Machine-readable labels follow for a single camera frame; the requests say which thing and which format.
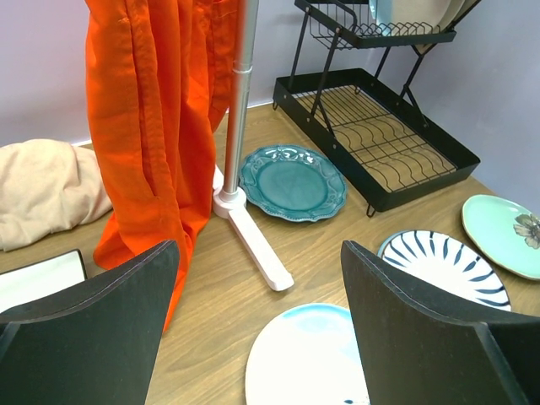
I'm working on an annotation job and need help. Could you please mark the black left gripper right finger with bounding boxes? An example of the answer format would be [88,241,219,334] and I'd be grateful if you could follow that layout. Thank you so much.
[341,240,539,404]

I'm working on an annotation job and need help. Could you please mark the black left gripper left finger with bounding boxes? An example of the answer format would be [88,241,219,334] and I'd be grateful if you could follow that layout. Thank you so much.
[1,240,180,404]

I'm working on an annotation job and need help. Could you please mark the blue striped round plate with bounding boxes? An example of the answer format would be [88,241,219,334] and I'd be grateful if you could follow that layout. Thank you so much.
[378,229,511,311]

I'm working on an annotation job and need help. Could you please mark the light blue round plate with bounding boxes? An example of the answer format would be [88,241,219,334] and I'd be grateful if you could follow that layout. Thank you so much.
[245,303,370,404]

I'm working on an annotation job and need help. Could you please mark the floral round plate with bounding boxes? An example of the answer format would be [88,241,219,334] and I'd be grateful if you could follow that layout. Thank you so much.
[462,194,539,281]

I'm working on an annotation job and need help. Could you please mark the teal scalloped ceramic plate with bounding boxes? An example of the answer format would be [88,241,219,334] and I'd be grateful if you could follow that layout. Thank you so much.
[239,144,347,223]

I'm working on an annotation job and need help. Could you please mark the cream round plate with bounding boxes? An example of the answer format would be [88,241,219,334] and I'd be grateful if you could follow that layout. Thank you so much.
[368,0,451,36]

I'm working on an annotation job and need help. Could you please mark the flower pattern square plate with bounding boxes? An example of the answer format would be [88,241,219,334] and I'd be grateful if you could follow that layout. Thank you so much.
[453,0,481,24]

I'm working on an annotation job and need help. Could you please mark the pink round plate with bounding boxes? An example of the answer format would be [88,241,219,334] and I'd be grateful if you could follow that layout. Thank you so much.
[438,0,465,32]

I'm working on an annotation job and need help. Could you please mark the white clothes rack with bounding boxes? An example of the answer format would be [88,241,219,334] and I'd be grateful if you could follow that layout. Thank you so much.
[213,1,294,291]

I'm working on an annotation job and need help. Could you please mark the beige cloth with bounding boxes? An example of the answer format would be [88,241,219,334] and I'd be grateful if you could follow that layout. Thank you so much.
[1,139,112,251]

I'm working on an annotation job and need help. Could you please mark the orange shorts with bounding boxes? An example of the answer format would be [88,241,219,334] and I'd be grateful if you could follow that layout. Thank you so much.
[85,0,239,309]

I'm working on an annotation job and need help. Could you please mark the black wire dish rack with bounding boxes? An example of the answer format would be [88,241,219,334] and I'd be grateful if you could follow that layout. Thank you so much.
[273,1,480,215]

